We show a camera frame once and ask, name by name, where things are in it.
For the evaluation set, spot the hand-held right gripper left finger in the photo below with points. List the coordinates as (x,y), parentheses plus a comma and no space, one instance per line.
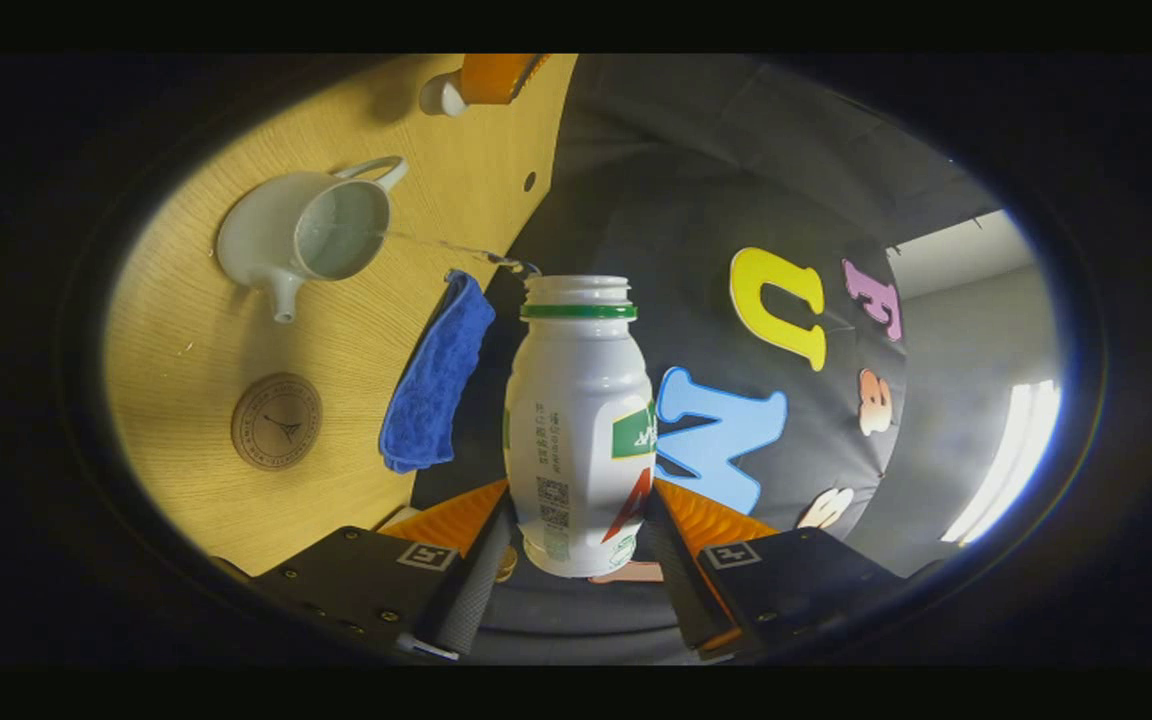
(481,580)

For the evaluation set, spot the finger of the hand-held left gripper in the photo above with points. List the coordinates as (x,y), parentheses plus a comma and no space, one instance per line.
(496,78)

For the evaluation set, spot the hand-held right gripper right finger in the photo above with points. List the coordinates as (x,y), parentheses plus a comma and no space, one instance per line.
(681,590)

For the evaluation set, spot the white water bottle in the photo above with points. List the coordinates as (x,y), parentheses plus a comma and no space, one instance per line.
(576,420)

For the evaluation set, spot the round wooden coaster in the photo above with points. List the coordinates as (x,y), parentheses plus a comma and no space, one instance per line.
(276,422)

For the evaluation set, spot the white ceramic teacup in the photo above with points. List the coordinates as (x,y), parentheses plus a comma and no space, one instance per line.
(261,235)

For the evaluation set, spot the blue folded towel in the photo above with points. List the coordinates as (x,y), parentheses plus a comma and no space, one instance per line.
(436,380)

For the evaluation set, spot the black backdrop cloth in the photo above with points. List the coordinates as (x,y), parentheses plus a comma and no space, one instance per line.
(696,200)

